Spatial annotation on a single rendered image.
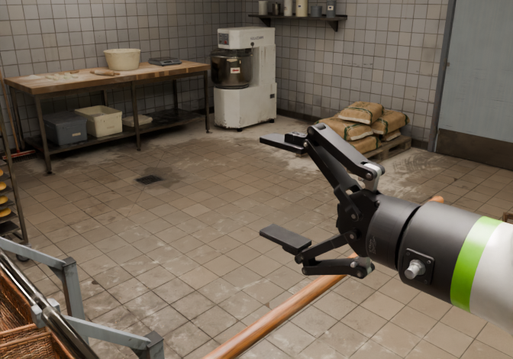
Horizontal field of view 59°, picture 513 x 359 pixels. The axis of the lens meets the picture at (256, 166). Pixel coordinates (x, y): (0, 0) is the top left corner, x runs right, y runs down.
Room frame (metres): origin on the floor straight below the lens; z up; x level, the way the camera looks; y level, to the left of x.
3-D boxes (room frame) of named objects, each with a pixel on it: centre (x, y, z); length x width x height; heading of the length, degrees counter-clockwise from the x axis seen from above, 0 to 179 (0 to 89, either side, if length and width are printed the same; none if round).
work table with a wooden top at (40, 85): (5.35, 1.64, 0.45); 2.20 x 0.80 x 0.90; 135
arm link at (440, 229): (0.40, -0.18, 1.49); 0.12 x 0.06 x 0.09; 136
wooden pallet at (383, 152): (5.03, -1.15, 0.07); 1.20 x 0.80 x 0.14; 135
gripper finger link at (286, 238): (0.55, -0.04, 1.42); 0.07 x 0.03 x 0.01; 46
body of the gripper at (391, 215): (0.45, -0.13, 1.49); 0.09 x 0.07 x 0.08; 46
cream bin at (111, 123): (5.16, 1.84, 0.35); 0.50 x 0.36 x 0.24; 46
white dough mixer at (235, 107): (6.21, 0.21, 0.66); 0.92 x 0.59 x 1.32; 135
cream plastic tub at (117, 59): (5.52, 1.59, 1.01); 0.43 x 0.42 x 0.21; 135
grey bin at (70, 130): (4.86, 2.14, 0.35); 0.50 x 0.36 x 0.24; 45
